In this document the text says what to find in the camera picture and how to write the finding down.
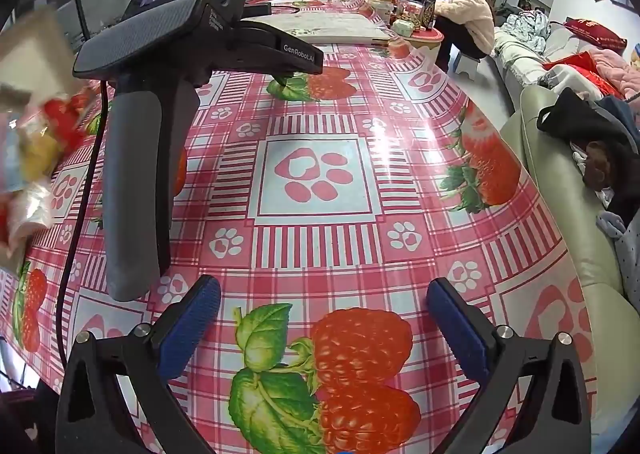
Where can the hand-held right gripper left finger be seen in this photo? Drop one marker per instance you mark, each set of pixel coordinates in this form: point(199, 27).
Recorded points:
point(192, 324)

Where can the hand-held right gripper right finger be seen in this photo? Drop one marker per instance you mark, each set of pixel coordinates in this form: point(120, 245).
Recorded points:
point(457, 329)

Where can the beige sofa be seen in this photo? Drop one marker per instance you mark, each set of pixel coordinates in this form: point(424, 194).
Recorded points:
point(555, 194)

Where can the pink fluffy blanket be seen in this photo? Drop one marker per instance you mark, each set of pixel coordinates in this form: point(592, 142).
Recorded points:
point(617, 69)

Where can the pile of gift boxes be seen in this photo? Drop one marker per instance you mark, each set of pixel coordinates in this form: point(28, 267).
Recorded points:
point(390, 1)

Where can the pink strawberry print tablecloth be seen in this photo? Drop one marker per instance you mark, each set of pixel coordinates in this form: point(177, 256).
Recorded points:
point(320, 244)

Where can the red round side table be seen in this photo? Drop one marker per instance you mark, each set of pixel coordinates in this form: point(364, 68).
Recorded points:
point(425, 36)

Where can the red embroidered pillow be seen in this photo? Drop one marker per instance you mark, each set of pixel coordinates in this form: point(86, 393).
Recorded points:
point(597, 34)

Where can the white folded mat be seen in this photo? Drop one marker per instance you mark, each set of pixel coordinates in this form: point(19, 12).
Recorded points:
point(320, 26)

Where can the black jacket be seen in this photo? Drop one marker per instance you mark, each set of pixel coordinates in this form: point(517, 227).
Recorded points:
point(580, 121)

